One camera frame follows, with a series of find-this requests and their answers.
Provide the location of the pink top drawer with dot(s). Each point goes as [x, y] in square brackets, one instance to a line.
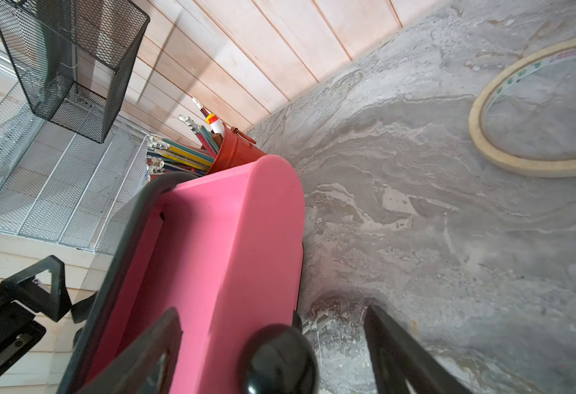
[229, 259]

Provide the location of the red pencil cup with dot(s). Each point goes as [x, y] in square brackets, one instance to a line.
[237, 149]

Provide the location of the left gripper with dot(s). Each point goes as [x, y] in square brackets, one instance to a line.
[42, 288]

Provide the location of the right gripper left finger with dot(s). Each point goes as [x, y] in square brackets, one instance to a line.
[148, 365]

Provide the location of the black mesh wall basket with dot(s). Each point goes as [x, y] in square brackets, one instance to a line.
[43, 40]

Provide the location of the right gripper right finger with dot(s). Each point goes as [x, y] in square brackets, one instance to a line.
[400, 364]

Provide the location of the white wire wall shelf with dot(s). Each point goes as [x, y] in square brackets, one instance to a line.
[60, 187]

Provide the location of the black drawer cabinet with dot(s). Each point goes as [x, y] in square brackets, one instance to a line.
[126, 245]

